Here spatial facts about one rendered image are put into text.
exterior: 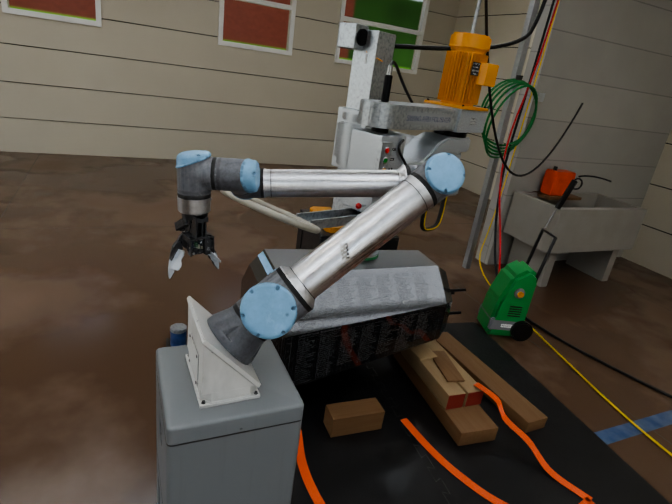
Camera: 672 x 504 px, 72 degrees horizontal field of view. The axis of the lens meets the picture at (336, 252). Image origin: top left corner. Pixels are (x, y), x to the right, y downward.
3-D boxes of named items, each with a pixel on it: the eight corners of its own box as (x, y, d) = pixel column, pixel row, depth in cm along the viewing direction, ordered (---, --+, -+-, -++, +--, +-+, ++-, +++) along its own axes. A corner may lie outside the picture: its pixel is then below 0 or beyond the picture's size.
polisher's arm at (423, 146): (430, 202, 319) (445, 129, 301) (458, 212, 304) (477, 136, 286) (355, 213, 270) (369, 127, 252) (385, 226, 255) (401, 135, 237)
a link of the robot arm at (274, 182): (438, 168, 153) (230, 167, 147) (451, 161, 141) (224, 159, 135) (439, 204, 153) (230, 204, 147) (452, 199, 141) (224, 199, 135)
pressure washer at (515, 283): (512, 320, 401) (542, 225, 369) (529, 342, 368) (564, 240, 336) (472, 316, 397) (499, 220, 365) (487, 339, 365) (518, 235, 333)
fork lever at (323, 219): (379, 210, 283) (381, 202, 282) (404, 220, 271) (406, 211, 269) (290, 220, 236) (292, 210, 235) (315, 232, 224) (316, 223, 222)
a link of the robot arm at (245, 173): (261, 164, 136) (218, 161, 135) (258, 156, 124) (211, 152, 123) (259, 196, 136) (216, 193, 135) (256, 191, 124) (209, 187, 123)
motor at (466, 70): (449, 104, 301) (464, 37, 286) (492, 112, 281) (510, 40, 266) (423, 102, 282) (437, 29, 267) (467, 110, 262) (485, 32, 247)
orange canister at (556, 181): (532, 193, 502) (541, 163, 490) (564, 194, 523) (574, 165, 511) (547, 199, 483) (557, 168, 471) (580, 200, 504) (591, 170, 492)
